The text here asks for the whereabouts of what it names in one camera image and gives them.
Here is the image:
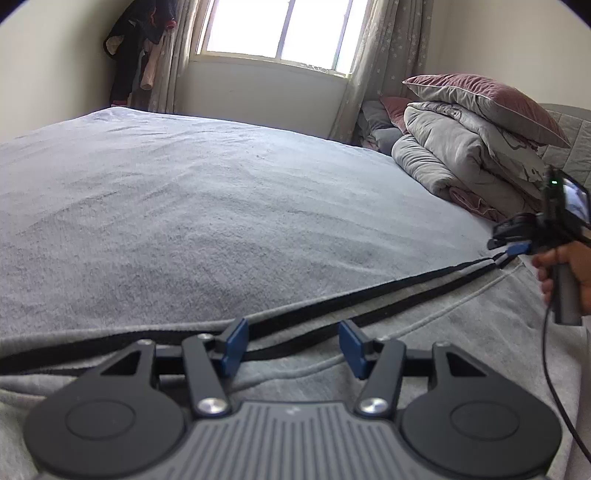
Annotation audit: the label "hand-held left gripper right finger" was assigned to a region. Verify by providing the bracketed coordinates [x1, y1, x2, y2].
[338, 320, 490, 418]

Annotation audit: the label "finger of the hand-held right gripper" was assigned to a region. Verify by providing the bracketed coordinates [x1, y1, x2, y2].
[488, 216, 532, 251]
[495, 242, 531, 269]

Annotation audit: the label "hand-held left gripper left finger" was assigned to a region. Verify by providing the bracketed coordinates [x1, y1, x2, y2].
[99, 318, 250, 418]

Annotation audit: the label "grey sweatshirt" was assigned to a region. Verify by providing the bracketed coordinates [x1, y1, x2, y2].
[0, 256, 591, 480]

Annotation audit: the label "hanging dark clothes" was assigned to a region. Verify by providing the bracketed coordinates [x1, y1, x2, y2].
[102, 0, 178, 108]

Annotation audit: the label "person's right hand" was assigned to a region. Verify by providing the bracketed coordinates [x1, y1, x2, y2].
[531, 240, 591, 319]

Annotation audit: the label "grey padded headboard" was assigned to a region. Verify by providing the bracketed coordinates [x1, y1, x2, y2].
[538, 104, 591, 245]

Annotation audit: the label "folded grey quilt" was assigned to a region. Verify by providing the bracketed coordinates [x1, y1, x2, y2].
[392, 102, 555, 222]

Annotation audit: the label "pink and grey pillow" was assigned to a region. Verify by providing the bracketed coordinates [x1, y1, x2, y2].
[403, 73, 572, 148]

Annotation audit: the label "grey and pink pillows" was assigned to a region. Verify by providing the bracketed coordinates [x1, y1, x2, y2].
[355, 96, 416, 153]

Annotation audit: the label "patterned beige curtain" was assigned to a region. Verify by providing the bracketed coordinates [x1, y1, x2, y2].
[148, 0, 213, 114]
[328, 0, 435, 141]

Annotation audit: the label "window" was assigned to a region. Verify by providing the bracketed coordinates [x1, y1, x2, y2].
[196, 0, 370, 77]

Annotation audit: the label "black cable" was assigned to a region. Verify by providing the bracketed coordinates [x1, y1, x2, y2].
[541, 302, 591, 462]

